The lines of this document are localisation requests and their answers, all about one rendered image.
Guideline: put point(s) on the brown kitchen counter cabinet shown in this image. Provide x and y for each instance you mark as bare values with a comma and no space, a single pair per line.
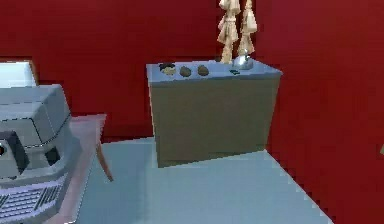
213,120

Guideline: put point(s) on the dark bowl with food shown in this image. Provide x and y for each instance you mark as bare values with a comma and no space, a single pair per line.
168,68

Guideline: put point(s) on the brown potato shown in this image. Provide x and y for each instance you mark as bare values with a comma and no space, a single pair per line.
203,70
185,71

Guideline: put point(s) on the silver kettle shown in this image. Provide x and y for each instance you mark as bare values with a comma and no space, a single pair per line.
243,61

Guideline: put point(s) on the pink wooden-legged table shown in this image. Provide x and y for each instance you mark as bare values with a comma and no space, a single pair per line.
87,140

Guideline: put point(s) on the grey coffee machine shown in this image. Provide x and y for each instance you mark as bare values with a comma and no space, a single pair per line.
30,133

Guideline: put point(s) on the beige hanging wall ornament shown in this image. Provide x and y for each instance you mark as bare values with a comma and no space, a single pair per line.
235,30

